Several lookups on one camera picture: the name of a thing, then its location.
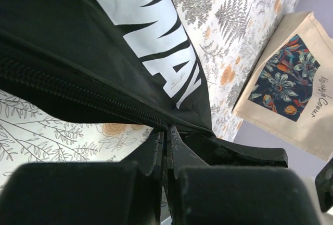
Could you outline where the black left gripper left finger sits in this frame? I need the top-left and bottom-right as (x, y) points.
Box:
(1, 130), (164, 224)

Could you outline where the floral table mat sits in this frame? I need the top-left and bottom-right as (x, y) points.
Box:
(1, 0), (299, 184)

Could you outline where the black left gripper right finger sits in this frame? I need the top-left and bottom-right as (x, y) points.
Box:
(166, 126), (321, 224)

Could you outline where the black racket bag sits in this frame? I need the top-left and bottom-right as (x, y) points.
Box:
(1, 0), (213, 135)

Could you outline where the beige tote bag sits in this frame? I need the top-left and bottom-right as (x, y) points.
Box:
(233, 12), (332, 161)

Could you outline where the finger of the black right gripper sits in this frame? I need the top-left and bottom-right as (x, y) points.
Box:
(180, 133), (288, 168)

